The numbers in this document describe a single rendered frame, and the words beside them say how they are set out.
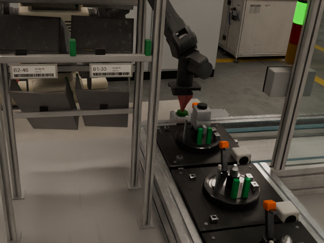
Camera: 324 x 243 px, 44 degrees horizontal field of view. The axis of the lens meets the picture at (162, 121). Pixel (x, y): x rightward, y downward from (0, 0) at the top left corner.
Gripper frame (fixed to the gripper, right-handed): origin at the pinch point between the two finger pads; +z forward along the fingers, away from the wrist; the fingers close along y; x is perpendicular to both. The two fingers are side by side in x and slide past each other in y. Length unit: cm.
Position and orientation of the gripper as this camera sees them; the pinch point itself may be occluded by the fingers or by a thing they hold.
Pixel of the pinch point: (182, 108)
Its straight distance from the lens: 139.4
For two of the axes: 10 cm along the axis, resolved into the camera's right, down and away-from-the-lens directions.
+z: -0.7, 8.9, 4.5
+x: -2.4, -4.5, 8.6
